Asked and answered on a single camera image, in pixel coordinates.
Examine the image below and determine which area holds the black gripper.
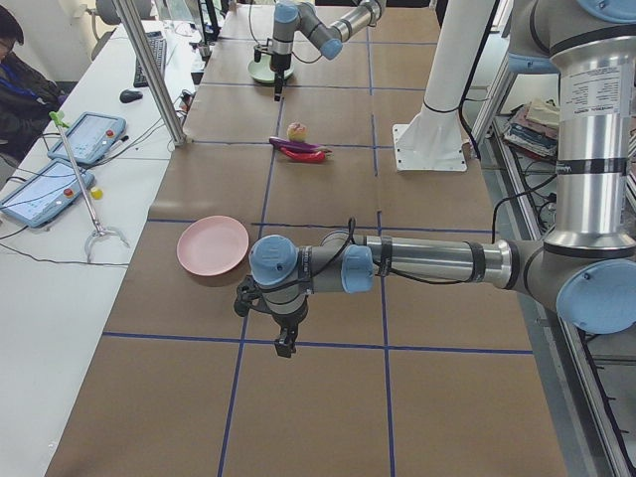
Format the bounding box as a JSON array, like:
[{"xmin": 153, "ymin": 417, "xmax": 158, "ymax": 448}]
[
  {"xmin": 234, "ymin": 277, "xmax": 308, "ymax": 358},
  {"xmin": 253, "ymin": 44, "xmax": 291, "ymax": 101}
]

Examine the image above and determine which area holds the pink peach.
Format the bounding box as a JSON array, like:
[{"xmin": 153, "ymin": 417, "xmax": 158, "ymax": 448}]
[{"xmin": 286, "ymin": 122, "xmax": 308, "ymax": 142}]

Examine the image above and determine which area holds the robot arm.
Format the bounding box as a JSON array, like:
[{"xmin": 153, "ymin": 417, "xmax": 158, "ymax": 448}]
[
  {"xmin": 254, "ymin": 0, "xmax": 387, "ymax": 101},
  {"xmin": 233, "ymin": 2, "xmax": 532, "ymax": 365}
]

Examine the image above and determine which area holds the green plate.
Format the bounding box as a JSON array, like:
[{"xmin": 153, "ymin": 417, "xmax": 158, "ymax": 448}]
[{"xmin": 247, "ymin": 58, "xmax": 275, "ymax": 84}]

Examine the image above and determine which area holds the purple eggplant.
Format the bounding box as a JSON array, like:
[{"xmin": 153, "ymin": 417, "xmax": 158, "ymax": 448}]
[{"xmin": 268, "ymin": 136, "xmax": 330, "ymax": 153}]

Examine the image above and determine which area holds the red chili pepper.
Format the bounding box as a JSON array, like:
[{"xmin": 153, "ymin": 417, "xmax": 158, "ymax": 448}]
[{"xmin": 280, "ymin": 148, "xmax": 328, "ymax": 164}]

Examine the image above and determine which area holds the black keyboard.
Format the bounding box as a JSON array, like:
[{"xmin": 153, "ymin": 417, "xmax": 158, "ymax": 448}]
[{"xmin": 132, "ymin": 37, "xmax": 168, "ymax": 88}]

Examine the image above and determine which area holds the pink plate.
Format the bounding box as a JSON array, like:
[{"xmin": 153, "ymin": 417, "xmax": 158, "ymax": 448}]
[{"xmin": 176, "ymin": 216, "xmax": 249, "ymax": 276}]

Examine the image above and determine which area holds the black computer mouse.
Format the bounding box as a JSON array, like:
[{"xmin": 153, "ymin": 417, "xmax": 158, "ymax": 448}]
[{"xmin": 119, "ymin": 89, "xmax": 143, "ymax": 104}]

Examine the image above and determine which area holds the teach pendant far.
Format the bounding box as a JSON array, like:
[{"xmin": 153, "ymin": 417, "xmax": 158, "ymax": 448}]
[{"xmin": 55, "ymin": 111, "xmax": 127, "ymax": 166}]

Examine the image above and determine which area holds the teach pendant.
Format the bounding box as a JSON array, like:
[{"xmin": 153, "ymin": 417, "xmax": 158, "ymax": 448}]
[
  {"xmin": 55, "ymin": 111, "xmax": 127, "ymax": 166},
  {"xmin": 1, "ymin": 159, "xmax": 81, "ymax": 228}
]

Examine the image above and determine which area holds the reacher grabber tool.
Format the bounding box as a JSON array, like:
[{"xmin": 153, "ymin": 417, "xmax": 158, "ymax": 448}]
[{"xmin": 49, "ymin": 110, "xmax": 130, "ymax": 264}]

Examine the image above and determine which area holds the teach pendant near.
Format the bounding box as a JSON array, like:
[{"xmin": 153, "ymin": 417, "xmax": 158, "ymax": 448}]
[{"xmin": 1, "ymin": 159, "xmax": 81, "ymax": 228}]

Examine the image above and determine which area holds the seated person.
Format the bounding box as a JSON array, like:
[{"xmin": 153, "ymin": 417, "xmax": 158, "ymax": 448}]
[{"xmin": 1, "ymin": 7, "xmax": 68, "ymax": 164}]

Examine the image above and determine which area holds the stack of magazines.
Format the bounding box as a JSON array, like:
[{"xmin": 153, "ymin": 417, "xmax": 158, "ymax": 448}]
[{"xmin": 503, "ymin": 99, "xmax": 559, "ymax": 157}]

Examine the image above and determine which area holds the aluminium frame post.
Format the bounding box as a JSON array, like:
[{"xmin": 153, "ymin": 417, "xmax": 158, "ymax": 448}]
[{"xmin": 113, "ymin": 0, "xmax": 187, "ymax": 147}]

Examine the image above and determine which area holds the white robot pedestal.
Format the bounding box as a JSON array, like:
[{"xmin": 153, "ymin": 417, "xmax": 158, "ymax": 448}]
[{"xmin": 393, "ymin": 0, "xmax": 498, "ymax": 172}]

